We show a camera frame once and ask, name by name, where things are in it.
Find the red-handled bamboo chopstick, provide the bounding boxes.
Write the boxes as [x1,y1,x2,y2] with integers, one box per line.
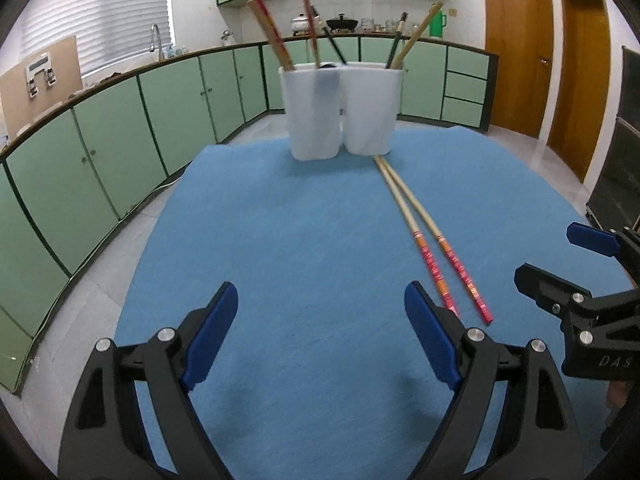
[303,0,321,70]
[247,0,295,72]
[380,156,494,325]
[373,156,459,316]

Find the plain bamboo chopstick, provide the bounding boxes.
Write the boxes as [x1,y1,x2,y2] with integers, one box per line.
[390,1,444,70]

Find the black chopstick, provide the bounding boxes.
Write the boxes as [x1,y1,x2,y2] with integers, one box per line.
[310,6,347,65]
[385,11,408,70]

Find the green lower kitchen cabinets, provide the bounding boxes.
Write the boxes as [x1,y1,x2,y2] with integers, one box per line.
[0,32,500,396]

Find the operator hand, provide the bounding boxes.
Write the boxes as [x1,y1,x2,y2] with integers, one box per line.
[600,380,639,452]

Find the black appliance at right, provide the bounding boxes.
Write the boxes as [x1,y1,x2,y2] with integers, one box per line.
[584,45,640,233]

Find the brown wooden door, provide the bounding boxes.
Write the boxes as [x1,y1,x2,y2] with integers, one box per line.
[548,0,611,181]
[485,0,554,139]

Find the blue table mat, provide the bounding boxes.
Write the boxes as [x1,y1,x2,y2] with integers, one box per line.
[113,123,637,480]

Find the white double utensil holder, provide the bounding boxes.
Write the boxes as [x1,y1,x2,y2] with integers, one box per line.
[279,62,401,162]

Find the green thermos jug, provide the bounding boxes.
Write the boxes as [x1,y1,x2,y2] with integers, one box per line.
[428,9,447,40]

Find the black wok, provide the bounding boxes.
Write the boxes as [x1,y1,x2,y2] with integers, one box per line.
[326,13,359,34]

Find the cardboard box with device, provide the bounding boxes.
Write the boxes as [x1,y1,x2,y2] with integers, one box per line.
[1,36,84,142]

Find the white cooking pot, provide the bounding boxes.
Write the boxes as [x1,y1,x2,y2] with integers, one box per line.
[291,13,311,37]

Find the chrome sink faucet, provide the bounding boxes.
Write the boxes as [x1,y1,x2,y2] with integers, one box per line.
[149,23,165,62]

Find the white window blind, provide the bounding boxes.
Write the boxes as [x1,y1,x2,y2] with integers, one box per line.
[20,0,171,74]

